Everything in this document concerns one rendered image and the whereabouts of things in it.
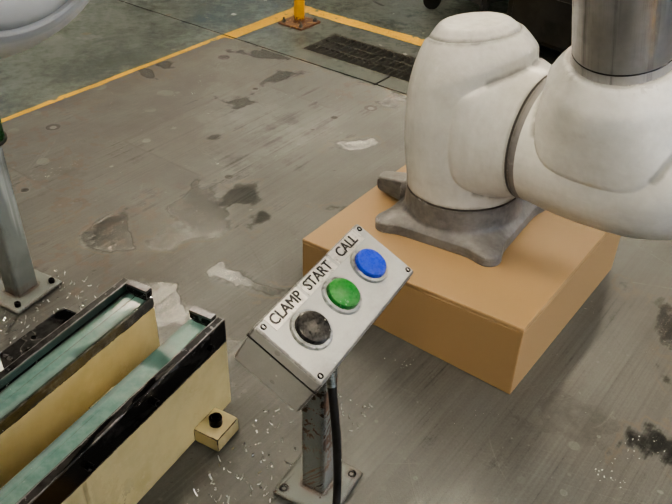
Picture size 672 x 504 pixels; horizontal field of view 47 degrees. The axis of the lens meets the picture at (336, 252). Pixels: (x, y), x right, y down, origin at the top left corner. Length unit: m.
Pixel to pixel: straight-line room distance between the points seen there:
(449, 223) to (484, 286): 0.10
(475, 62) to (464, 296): 0.27
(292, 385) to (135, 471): 0.26
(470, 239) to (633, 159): 0.26
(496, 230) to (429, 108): 0.19
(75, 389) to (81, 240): 0.41
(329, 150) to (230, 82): 0.36
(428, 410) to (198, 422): 0.27
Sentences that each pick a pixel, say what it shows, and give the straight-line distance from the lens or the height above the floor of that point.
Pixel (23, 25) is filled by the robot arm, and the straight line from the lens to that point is 0.26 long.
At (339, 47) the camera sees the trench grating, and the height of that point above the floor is 0.00.
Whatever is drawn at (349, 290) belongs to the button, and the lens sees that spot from 0.65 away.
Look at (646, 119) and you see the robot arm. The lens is 0.80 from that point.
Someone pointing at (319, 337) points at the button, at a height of 1.07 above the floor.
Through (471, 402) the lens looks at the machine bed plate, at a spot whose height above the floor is 0.80.
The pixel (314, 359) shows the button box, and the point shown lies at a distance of 0.60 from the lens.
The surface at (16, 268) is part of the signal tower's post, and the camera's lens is 1.10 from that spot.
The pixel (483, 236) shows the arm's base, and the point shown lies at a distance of 1.00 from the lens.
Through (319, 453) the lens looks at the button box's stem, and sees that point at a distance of 0.79.
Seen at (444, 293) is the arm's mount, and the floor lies 0.90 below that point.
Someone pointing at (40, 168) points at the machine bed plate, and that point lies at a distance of 1.44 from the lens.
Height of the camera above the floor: 1.48
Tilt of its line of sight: 36 degrees down
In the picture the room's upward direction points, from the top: 2 degrees clockwise
